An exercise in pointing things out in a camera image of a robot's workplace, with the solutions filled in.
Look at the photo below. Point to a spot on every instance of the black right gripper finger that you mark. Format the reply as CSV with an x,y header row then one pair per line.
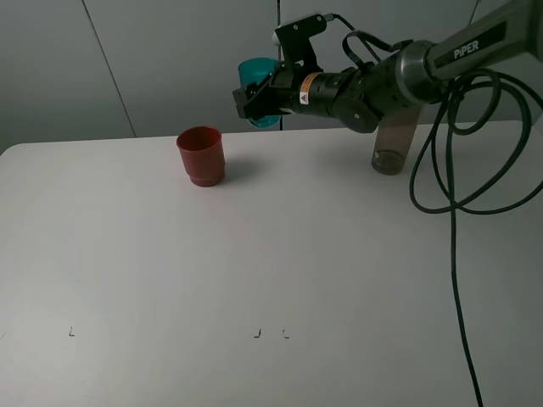
x,y
256,97

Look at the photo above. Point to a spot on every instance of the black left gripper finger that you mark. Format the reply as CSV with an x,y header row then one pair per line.
x,y
280,110

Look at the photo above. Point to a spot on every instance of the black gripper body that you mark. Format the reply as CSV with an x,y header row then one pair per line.
x,y
295,92

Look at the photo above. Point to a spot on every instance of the teal transparent plastic cup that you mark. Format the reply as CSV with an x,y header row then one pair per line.
x,y
255,71

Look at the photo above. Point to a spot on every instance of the smoky transparent water bottle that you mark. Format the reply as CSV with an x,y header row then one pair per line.
x,y
393,141

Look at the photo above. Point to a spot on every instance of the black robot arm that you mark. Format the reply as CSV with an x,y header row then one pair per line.
x,y
414,74

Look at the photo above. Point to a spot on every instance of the red plastic cup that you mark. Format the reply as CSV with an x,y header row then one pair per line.
x,y
202,155

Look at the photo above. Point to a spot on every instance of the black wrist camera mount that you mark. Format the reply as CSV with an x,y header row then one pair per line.
x,y
295,41

